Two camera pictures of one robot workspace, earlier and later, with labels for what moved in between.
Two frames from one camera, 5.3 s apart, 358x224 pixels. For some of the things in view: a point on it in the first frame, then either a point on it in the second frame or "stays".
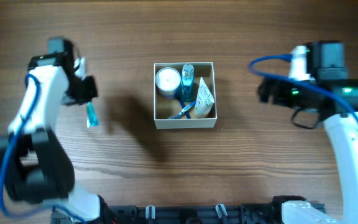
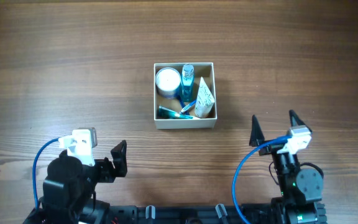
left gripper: x=86 y=90 → x=111 y=168
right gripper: x=265 y=94 → x=276 y=148
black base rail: x=196 y=214 stays
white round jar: x=168 y=83 stays
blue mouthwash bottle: x=188 y=83 stays
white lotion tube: x=204 y=101 stays
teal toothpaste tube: x=92 y=118 → x=164 y=112
